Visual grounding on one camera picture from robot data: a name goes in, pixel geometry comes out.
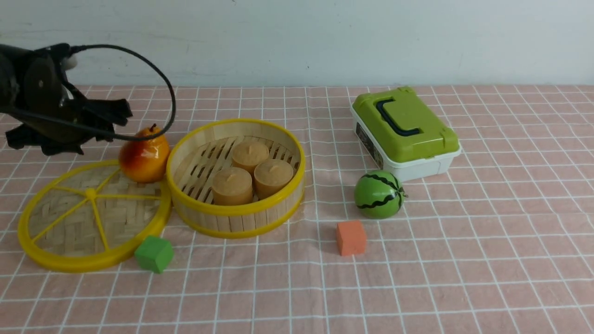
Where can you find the tan steamed bun right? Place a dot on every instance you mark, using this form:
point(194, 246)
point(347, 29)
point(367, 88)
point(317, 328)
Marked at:
point(270, 176)

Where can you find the orange yellow toy pear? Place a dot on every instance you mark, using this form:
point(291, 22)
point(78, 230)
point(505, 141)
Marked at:
point(145, 161)

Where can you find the tan steamed bun front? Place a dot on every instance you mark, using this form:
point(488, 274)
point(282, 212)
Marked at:
point(232, 187)

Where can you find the green lidded white storage box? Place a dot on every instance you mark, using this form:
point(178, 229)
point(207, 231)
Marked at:
point(403, 135)

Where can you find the tan steamed bun back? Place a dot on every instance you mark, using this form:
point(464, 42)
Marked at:
point(249, 154)

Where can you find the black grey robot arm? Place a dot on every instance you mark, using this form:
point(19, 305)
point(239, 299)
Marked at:
point(54, 115)

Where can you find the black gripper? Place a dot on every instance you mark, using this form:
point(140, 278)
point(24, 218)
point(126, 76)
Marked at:
point(53, 114)

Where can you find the bamboo steamer basket yellow rims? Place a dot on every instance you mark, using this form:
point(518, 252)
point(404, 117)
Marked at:
point(203, 152)

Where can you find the orange foam cube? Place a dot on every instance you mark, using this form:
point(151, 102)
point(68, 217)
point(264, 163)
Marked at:
point(351, 238)

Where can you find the yellow woven bamboo steamer lid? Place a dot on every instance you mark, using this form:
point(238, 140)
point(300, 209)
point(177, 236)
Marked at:
point(92, 218)

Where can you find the tan steamed bun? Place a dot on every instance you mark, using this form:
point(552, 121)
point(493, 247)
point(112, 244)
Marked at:
point(270, 176)
point(232, 187)
point(249, 154)

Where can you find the pink checkered tablecloth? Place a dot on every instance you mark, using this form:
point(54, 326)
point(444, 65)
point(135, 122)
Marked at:
point(501, 244)

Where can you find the green foam cube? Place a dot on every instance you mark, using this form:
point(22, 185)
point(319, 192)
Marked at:
point(154, 254)

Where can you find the green toy watermelon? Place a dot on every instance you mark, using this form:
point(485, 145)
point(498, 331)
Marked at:
point(379, 194)

